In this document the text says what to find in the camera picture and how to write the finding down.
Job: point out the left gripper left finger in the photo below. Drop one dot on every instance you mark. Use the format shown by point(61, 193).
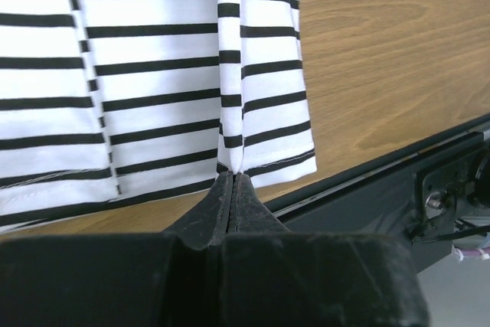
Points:
point(207, 221)

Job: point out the striped white tank top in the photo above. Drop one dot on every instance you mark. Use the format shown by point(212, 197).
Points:
point(108, 103)

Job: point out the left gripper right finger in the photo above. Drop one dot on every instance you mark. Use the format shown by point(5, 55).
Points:
point(247, 214)

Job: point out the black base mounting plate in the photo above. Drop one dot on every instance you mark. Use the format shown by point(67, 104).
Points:
point(397, 192)

